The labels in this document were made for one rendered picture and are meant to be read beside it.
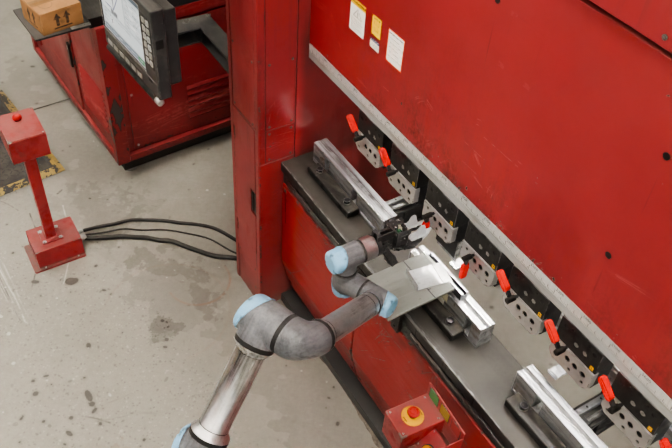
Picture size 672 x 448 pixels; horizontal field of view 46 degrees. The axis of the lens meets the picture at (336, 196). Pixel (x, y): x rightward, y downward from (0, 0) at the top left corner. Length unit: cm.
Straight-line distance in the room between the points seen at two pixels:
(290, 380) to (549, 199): 182
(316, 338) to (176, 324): 174
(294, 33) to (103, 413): 176
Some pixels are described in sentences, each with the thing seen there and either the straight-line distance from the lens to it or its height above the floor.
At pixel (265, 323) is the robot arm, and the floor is 130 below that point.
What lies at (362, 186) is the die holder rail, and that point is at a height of 97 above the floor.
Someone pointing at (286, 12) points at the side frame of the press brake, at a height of 155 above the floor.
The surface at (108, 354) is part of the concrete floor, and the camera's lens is 370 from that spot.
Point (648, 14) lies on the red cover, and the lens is 167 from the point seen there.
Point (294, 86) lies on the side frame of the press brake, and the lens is 298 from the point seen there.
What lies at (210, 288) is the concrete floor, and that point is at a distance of 387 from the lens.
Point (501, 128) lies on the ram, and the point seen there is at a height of 170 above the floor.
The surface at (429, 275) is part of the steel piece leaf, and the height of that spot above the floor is 100.
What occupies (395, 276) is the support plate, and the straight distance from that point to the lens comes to 261.
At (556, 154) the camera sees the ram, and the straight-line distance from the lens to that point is 198.
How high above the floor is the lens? 296
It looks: 43 degrees down
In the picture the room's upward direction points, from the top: 5 degrees clockwise
